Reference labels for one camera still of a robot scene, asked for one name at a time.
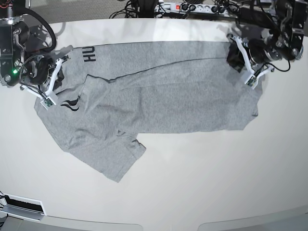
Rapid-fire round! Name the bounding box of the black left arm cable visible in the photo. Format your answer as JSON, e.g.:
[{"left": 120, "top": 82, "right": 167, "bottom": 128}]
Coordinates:
[{"left": 267, "top": 60, "right": 292, "bottom": 73}]

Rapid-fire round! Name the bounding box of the white power strip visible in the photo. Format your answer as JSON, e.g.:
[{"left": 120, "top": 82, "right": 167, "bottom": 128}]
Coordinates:
[{"left": 154, "top": 2, "right": 234, "bottom": 17}]

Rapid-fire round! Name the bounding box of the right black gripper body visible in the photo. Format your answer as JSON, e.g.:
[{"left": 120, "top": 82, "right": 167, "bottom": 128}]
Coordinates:
[{"left": 21, "top": 55, "right": 65, "bottom": 93}]

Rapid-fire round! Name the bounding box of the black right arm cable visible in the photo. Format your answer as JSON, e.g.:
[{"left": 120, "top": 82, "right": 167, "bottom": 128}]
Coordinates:
[{"left": 24, "top": 8, "right": 58, "bottom": 52}]

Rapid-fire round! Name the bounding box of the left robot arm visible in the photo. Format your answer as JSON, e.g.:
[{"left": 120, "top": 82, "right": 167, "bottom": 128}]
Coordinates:
[{"left": 240, "top": 0, "right": 308, "bottom": 68}]

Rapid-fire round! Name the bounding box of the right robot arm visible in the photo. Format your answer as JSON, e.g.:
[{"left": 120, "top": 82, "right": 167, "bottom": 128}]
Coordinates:
[{"left": 0, "top": 0, "right": 57, "bottom": 95}]

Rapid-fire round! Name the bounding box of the white slotted table bracket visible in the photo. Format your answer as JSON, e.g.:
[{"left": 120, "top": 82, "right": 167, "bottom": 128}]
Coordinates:
[{"left": 0, "top": 192, "right": 47, "bottom": 222}]

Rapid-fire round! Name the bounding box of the black power adapter brick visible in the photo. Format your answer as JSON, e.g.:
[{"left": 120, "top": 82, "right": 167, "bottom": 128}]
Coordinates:
[{"left": 238, "top": 8, "right": 272, "bottom": 28}]

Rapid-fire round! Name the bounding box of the grey t-shirt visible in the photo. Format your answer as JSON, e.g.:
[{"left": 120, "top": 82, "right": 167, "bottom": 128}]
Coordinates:
[{"left": 34, "top": 41, "right": 263, "bottom": 182}]

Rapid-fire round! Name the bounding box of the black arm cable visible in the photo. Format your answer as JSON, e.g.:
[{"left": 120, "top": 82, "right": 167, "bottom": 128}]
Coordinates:
[
  {"left": 267, "top": 60, "right": 292, "bottom": 73},
  {"left": 24, "top": 8, "right": 58, "bottom": 52}
]

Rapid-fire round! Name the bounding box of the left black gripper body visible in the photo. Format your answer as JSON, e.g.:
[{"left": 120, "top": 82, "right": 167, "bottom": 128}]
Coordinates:
[{"left": 227, "top": 38, "right": 279, "bottom": 72}]

